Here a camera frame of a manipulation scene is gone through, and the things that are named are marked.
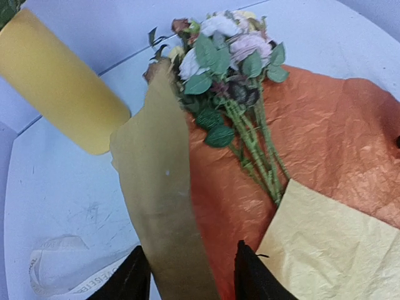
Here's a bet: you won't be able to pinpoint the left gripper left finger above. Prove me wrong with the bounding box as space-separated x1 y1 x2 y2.
88 246 151 300

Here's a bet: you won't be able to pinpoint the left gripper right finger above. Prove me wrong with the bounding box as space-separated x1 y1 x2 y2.
234 240 297 300

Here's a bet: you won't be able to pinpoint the cream printed ribbon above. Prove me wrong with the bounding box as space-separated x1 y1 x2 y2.
29 235 129 298

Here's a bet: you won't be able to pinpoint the orange yellow wrapping paper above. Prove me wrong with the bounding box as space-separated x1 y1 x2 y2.
110 67 399 299

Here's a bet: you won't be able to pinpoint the yellow ceramic vase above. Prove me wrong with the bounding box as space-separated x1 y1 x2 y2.
1 9 131 155

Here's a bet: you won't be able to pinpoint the white and pink flowers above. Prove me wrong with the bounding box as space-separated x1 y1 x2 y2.
0 0 26 30

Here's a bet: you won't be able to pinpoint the loose bouquet flower stems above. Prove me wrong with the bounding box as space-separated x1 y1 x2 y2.
143 10 290 204

